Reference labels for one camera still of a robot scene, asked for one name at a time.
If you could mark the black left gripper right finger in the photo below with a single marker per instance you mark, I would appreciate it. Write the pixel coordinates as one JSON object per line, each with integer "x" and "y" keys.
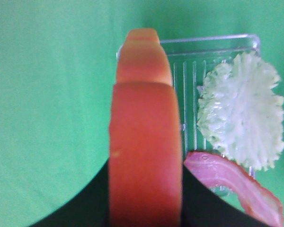
{"x": 202, "y": 208}

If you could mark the toy bread slice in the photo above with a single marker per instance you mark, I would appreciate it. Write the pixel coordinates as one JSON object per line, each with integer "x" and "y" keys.
{"x": 145, "y": 150}

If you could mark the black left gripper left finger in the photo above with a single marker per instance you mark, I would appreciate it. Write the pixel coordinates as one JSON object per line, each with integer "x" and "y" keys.
{"x": 89, "y": 208}

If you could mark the left clear plastic tray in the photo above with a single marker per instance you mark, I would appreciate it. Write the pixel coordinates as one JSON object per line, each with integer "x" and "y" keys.
{"x": 189, "y": 61}

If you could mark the toy bacon strip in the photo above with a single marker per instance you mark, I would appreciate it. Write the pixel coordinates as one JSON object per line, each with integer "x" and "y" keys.
{"x": 213, "y": 171}

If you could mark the toy lettuce leaf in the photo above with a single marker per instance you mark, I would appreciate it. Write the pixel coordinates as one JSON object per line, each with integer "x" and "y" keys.
{"x": 239, "y": 113}

